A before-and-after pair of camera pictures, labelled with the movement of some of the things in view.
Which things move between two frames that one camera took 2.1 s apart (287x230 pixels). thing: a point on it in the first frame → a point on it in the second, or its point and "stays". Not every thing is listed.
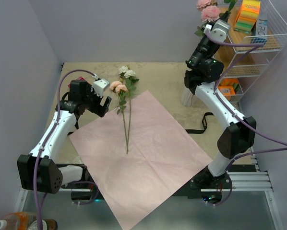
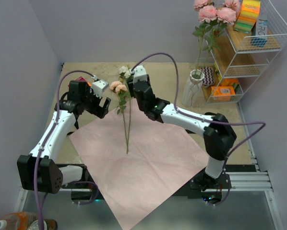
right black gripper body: (203, 50) → (141, 107)
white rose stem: (129, 76) stays
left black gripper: (99, 109) stays
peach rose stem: (121, 89) stays
